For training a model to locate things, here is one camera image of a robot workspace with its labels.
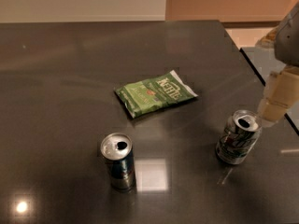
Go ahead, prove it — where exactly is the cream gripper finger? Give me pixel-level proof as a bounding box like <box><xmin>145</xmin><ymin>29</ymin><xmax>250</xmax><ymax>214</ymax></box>
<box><xmin>257</xmin><ymin>66</ymin><xmax>299</xmax><ymax>128</ymax></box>

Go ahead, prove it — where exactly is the blue silver redbull can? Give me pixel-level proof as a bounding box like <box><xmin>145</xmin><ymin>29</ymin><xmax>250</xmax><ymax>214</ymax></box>
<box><xmin>100</xmin><ymin>133</ymin><xmax>135</xmax><ymax>191</ymax></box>

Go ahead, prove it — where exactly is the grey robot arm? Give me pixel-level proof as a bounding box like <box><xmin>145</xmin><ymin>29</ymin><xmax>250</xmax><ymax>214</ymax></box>
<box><xmin>257</xmin><ymin>2</ymin><xmax>299</xmax><ymax>128</ymax></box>

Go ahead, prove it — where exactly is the green white soda can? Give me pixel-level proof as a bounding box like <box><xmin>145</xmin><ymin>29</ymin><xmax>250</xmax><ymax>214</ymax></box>
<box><xmin>215</xmin><ymin>110</ymin><xmax>262</xmax><ymax>165</ymax></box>

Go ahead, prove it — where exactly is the green kettle chips bag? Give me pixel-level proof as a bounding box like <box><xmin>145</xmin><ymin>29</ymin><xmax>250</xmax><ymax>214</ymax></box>
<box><xmin>115</xmin><ymin>70</ymin><xmax>197</xmax><ymax>119</ymax></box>

